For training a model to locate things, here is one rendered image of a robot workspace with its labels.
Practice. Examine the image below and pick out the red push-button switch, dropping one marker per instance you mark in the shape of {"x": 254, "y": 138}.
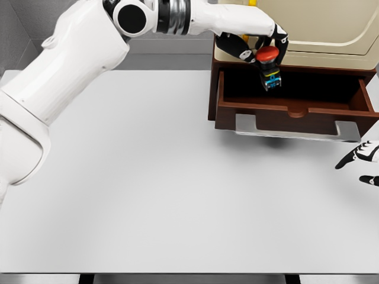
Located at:
{"x": 267, "y": 54}

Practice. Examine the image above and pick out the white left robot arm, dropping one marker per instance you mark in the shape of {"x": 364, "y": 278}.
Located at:
{"x": 68, "y": 74}

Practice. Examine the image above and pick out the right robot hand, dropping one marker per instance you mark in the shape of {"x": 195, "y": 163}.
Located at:
{"x": 365, "y": 154}

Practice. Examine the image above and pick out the brown wooden drawer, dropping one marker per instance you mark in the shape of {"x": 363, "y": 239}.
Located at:
{"x": 296, "y": 119}

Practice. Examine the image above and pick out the brown and cream cabinet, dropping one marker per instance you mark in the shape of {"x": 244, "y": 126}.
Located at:
{"x": 325, "y": 29}

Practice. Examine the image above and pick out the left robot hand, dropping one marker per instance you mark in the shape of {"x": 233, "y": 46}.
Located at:
{"x": 251, "y": 22}

